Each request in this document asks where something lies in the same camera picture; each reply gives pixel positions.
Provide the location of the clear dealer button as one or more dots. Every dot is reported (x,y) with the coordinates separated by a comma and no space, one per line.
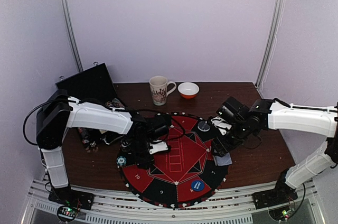
(203,126)

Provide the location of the right aluminium frame post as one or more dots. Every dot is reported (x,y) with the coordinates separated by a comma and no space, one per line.
(270,44)

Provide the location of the left aluminium frame post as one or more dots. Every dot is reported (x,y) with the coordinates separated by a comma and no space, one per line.
(71,36)

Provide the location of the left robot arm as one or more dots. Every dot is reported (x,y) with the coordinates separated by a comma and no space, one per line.
(62,112)

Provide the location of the white orange bowl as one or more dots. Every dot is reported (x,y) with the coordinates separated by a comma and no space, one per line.
(188,90)

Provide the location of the blue small blind button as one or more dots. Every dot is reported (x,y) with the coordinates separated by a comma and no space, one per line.
(197,185)

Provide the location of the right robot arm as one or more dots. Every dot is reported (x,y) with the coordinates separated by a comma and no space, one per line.
(275,114)

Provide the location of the beige patterned mug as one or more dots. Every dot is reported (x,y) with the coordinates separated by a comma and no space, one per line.
(160,88)

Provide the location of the black poker chip case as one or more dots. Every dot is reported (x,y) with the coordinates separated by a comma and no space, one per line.
(95,84)

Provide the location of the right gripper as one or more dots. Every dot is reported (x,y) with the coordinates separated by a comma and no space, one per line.
(219,147)

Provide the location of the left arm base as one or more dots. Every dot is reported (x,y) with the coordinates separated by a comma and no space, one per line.
(71,202)

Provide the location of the round poker mat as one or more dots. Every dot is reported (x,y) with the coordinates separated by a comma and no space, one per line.
(167,183)

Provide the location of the poker chip stack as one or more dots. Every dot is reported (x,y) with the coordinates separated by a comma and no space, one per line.
(121,161)

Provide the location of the aluminium frame post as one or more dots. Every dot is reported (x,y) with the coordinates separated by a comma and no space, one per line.
(71,36)
(270,44)

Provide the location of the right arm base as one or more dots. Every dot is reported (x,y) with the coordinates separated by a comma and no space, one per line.
(280,203)

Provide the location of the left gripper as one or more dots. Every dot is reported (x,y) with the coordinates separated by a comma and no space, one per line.
(142,161)

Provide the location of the blue playing card deck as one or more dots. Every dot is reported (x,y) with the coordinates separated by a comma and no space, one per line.
(222,161)

